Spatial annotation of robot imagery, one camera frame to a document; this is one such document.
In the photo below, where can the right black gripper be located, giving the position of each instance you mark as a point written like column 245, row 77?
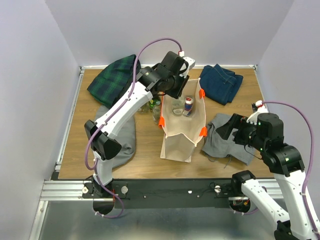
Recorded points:
column 225, row 129

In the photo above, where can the left grey cloth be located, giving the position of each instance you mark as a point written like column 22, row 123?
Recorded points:
column 125, row 147

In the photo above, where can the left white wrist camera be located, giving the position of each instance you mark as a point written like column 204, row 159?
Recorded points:
column 188, row 64

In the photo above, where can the clear bottle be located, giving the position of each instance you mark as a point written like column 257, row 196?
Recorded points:
column 178, row 106
column 156, row 113
column 145, row 108

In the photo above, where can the right grey shorts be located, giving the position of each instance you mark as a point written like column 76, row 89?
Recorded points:
column 216, row 147

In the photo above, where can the aluminium frame rail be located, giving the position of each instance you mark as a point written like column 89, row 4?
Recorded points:
column 52, row 188

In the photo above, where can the clear bottle back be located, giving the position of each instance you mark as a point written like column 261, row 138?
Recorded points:
column 178, row 106

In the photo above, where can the blue denim jeans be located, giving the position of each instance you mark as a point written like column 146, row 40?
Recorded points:
column 220, row 84

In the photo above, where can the red soda can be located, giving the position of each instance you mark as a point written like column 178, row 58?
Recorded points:
column 188, row 105

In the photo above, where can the beige canvas tote bag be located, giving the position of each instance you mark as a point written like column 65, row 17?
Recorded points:
column 183, row 133

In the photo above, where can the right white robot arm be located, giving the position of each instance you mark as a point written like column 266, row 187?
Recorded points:
column 265, row 133

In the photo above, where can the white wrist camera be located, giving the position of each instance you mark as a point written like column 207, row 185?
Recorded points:
column 188, row 64
column 258, row 108

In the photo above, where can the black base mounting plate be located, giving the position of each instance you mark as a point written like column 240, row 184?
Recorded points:
column 167, row 194

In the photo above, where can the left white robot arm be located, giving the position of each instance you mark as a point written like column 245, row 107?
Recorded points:
column 168, row 77

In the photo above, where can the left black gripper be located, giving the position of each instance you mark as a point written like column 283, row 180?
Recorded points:
column 176, row 93

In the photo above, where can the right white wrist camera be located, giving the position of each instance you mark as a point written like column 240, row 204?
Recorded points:
column 258, row 108

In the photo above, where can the green plaid cloth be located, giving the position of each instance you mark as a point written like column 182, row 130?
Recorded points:
column 109, row 83

